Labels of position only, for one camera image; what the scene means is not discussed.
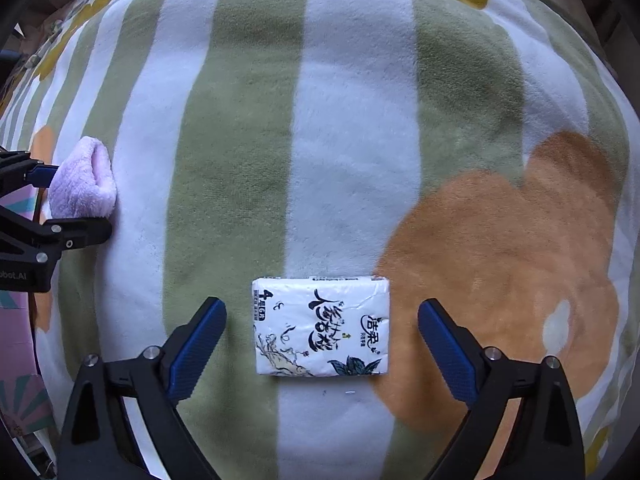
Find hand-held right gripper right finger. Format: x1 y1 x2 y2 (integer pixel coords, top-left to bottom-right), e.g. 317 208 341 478
417 298 586 480

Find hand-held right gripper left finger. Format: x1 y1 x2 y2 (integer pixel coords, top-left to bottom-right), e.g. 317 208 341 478
59 296 228 480

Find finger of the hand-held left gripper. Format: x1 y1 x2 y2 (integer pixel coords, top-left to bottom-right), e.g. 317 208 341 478
0 149 57 192
0 205 113 266

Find pink fluffy towel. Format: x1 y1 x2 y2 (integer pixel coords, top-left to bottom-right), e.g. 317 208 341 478
48 136 119 221

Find white printed tissue pack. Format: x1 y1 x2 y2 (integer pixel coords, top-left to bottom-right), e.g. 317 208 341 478
251 274 391 378

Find green striped floral blanket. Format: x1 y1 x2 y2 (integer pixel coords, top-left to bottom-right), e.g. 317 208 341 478
0 0 640 480

